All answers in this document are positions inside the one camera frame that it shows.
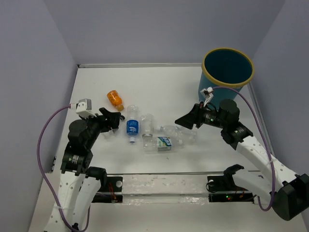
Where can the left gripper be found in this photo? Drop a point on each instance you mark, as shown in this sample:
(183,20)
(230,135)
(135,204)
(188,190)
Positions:
(113,120)

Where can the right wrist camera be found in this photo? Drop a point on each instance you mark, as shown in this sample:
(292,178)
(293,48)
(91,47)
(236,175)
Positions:
(207,93)

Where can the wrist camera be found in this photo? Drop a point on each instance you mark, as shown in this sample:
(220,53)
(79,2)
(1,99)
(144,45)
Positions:
(84,108)
(207,93)

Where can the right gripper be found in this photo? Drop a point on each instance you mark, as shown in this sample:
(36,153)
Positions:
(194,117)

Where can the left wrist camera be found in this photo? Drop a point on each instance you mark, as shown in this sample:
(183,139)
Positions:
(84,108)

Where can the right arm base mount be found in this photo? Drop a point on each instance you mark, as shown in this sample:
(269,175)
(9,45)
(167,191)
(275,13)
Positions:
(222,188)

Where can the orange plastic bottle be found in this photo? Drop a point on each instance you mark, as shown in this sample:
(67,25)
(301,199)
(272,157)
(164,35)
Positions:
(115,100)

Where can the blue label plastic bottle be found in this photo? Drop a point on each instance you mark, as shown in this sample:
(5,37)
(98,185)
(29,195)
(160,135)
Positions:
(132,123)

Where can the green label plastic bottle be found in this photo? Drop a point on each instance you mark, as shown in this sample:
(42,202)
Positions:
(161,144)

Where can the clear plastic jar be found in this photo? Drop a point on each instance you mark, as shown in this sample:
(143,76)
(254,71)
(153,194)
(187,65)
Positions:
(147,125)

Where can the blue bin yellow rim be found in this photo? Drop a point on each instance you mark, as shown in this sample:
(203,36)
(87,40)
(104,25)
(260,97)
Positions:
(225,67)

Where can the clear crumpled plastic bottle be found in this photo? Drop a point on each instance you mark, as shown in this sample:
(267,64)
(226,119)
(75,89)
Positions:
(180,135)

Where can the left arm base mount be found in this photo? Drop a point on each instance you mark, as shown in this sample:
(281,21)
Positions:
(110,187)

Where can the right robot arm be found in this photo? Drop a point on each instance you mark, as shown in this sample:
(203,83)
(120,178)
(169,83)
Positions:
(284,189)

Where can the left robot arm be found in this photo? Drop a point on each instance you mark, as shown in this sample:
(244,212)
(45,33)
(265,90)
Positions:
(79,182)

